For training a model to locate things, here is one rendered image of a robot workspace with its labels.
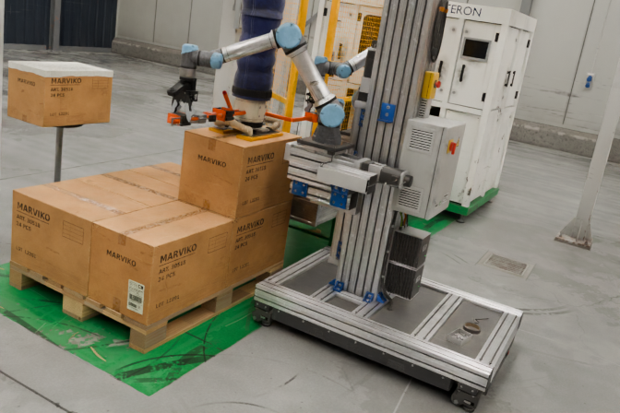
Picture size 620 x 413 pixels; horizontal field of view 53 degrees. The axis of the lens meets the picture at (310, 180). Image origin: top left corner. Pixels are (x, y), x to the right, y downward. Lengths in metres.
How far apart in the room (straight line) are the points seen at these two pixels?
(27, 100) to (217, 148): 1.90
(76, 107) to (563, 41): 9.26
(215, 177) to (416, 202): 1.07
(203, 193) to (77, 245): 0.70
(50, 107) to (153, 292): 2.11
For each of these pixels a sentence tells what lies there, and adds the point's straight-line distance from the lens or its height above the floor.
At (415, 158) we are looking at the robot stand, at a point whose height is 1.05.
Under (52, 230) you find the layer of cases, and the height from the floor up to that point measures 0.42.
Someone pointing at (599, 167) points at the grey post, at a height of 0.74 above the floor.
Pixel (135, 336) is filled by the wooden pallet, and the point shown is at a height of 0.07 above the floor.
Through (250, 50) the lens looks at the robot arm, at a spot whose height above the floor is 1.44.
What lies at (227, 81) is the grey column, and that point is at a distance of 4.96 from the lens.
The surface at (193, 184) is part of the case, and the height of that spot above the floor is 0.66.
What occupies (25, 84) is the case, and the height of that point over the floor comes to 0.89.
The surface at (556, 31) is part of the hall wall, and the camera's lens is 12.24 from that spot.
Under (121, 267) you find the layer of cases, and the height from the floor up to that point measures 0.38.
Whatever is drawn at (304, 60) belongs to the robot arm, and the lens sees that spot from 2.94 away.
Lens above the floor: 1.63
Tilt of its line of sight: 15 degrees down
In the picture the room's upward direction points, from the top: 9 degrees clockwise
